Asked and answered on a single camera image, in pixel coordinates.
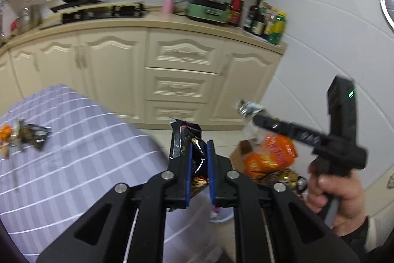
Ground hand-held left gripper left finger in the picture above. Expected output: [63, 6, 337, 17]
[37, 142, 194, 263]

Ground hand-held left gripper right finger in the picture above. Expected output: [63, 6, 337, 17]
[207, 140, 361, 263]

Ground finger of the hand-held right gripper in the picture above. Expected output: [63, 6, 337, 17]
[252, 114, 330, 148]

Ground dark colourful snack wrapper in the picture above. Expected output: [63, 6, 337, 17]
[169, 119, 213, 200]

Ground silver foil wrapper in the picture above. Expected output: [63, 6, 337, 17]
[235, 100, 265, 122]

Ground pale blue plastic bin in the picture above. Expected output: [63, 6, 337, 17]
[209, 206, 236, 223]

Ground person's right forearm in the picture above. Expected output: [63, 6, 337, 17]
[339, 215, 394, 254]

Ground person's right hand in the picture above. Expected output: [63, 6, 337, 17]
[308, 158, 368, 236]

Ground cardboard box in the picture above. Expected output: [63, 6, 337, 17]
[229, 140, 256, 171]

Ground orange plastic bag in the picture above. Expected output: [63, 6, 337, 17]
[243, 134, 297, 179]

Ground dark patterned packet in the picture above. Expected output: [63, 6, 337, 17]
[255, 169, 308, 196]

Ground cream cabinet drawer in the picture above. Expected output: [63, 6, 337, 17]
[145, 30, 224, 72]
[145, 67, 217, 103]
[145, 100, 213, 125]

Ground green plastic bottle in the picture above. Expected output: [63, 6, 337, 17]
[268, 11, 287, 45]

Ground blue checked tablecloth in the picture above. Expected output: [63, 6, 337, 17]
[0, 84, 222, 263]

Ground dark glass wine bottle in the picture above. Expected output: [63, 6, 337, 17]
[243, 0, 263, 32]

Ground red label dark bottle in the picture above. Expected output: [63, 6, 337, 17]
[228, 0, 245, 28]

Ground cream base cabinet run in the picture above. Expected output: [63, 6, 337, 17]
[0, 2, 288, 131]

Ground round metal strainer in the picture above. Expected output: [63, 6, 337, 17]
[379, 0, 394, 29]

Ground green electric cooker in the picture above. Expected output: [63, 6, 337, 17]
[186, 0, 231, 25]

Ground dark brown wrapper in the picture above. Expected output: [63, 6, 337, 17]
[17, 123, 52, 151]

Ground black gas hob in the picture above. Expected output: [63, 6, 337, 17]
[38, 2, 147, 31]

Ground clear wrapper with yellow filling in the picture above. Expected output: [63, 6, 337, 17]
[0, 124, 19, 159]

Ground black induction cooker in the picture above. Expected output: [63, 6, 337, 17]
[50, 0, 105, 12]

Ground steel stockpot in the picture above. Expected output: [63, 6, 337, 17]
[17, 4, 42, 34]

